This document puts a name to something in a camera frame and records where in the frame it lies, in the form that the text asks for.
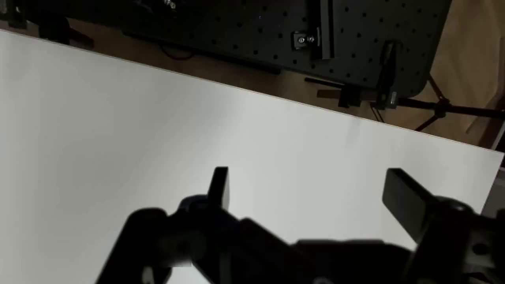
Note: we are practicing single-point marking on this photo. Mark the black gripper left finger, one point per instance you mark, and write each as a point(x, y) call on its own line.
point(218, 183)

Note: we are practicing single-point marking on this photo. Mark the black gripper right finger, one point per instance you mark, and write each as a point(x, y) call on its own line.
point(407, 197)

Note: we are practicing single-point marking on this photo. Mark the white table cover sheet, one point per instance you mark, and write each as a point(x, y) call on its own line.
point(158, 146)

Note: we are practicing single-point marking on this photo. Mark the black tripod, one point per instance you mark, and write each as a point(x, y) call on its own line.
point(446, 109)

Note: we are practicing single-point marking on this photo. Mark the black perforated breadboard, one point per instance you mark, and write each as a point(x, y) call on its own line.
point(237, 25)

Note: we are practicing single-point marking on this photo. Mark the black clamp post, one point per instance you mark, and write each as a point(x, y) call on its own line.
point(388, 72)

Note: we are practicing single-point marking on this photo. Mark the small metal bracket with screw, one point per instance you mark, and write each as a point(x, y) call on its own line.
point(304, 39)

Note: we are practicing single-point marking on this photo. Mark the black rail on breadboard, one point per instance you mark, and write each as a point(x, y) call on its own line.
point(320, 25)

